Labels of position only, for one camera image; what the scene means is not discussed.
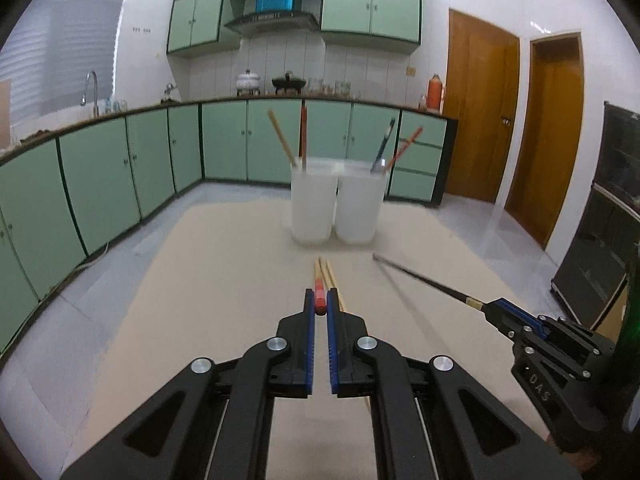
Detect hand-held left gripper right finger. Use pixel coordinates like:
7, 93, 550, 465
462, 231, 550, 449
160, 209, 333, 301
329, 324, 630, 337
326, 287, 583, 480

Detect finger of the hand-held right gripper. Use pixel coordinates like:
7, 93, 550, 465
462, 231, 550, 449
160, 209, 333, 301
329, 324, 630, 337
483, 309, 594, 382
482, 298, 617, 357

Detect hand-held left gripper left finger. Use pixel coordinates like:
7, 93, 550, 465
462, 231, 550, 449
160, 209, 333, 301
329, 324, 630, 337
60, 287, 317, 480

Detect black chopstick with gold band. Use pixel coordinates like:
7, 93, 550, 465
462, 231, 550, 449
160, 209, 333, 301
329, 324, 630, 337
372, 253, 487, 310
370, 118, 397, 174

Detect white two-compartment utensil holder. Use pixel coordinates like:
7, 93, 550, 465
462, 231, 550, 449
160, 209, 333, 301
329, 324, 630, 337
290, 157, 389, 246

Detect black cabinet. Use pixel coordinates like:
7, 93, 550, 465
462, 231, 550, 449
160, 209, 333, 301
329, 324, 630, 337
551, 101, 640, 332

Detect plain wooden door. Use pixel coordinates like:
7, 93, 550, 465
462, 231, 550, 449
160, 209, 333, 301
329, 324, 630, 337
503, 32, 585, 263

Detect orange thermos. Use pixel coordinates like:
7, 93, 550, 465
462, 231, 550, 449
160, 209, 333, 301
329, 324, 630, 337
426, 73, 445, 113

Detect black wok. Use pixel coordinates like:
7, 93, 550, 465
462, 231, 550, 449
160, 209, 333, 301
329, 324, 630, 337
271, 72, 307, 95

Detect white cooking pot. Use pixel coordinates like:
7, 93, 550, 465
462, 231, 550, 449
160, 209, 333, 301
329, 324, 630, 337
235, 68, 262, 96

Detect green base cabinets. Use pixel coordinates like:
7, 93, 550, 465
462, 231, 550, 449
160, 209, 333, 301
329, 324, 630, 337
0, 98, 460, 357

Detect black range hood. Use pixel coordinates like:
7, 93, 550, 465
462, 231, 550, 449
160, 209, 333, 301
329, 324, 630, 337
223, 11, 320, 36

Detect metal faucet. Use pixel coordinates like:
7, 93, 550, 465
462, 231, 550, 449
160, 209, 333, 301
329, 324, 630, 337
81, 70, 100, 119

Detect window blind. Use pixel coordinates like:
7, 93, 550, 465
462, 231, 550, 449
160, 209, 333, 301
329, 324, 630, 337
0, 0, 137, 129

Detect wooden door with handle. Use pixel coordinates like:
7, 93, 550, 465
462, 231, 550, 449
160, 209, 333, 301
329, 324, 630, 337
443, 8, 521, 205

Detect white floor cable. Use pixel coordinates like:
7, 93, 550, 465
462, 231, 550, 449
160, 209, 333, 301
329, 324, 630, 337
74, 244, 111, 272

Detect green wall cabinets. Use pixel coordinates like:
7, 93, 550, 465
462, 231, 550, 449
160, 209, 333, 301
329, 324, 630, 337
166, 0, 423, 59

